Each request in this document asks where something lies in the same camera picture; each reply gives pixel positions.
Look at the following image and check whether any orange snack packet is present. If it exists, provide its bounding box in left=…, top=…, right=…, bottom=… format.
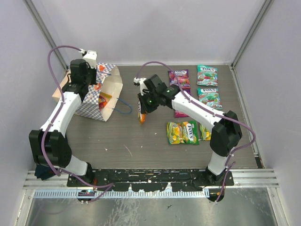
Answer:
left=138, top=99, right=147, bottom=124
left=98, top=92, right=112, bottom=111

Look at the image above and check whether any purple snack packet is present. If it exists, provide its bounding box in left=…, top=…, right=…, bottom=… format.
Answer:
left=174, top=89, right=191, bottom=118
left=168, top=69, right=191, bottom=90

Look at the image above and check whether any green snack packet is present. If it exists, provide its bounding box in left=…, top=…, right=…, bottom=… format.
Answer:
left=166, top=121, right=199, bottom=145
left=199, top=123, right=211, bottom=141

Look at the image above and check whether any blue checkered paper bag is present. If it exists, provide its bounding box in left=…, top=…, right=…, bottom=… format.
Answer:
left=52, top=62, right=132, bottom=122

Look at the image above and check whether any teal white snack packet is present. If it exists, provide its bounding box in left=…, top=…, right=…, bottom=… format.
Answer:
left=198, top=88, right=223, bottom=110

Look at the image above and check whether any teal mint candy packet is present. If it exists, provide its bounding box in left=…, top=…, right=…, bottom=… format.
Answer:
left=197, top=65, right=218, bottom=87

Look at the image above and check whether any dark navy cloth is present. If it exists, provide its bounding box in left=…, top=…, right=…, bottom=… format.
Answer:
left=34, top=164, right=56, bottom=181

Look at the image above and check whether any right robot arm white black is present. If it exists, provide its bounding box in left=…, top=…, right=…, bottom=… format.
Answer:
left=134, top=74, right=242, bottom=183

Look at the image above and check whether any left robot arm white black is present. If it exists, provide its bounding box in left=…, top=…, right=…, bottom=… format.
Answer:
left=29, top=57, right=97, bottom=182

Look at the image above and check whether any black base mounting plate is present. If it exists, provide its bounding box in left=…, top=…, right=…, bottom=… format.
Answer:
left=67, top=168, right=235, bottom=193

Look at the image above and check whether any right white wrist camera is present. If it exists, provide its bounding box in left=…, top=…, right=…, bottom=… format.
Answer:
left=134, top=78, right=148, bottom=96

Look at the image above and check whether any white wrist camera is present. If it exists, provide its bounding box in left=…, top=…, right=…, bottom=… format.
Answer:
left=82, top=50, right=97, bottom=69
left=134, top=78, right=148, bottom=96

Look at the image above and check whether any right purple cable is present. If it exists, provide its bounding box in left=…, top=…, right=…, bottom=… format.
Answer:
left=136, top=61, right=256, bottom=203

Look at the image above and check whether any purple cable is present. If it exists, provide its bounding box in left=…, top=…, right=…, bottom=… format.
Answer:
left=136, top=61, right=256, bottom=203
left=41, top=46, right=113, bottom=203

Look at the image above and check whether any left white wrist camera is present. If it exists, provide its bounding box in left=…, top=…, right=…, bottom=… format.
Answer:
left=82, top=50, right=97, bottom=69

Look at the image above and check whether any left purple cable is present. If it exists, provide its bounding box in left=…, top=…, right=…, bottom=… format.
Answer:
left=41, top=46, right=113, bottom=203

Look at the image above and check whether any white slotted cable duct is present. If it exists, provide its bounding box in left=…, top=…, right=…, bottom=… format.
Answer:
left=33, top=189, right=209, bottom=199

